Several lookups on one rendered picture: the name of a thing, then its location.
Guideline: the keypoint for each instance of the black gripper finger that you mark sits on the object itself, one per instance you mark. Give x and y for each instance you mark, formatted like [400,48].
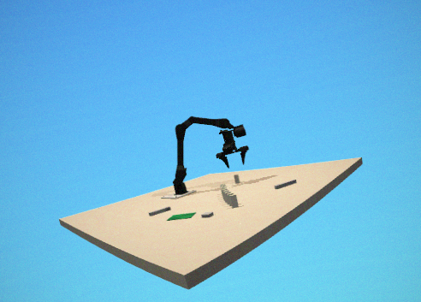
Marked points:
[243,156]
[225,161]

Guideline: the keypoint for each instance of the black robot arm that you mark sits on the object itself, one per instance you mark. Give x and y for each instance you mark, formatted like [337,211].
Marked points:
[180,129]

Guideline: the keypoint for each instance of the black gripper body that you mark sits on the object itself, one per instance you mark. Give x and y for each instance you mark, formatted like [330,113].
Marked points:
[242,149]

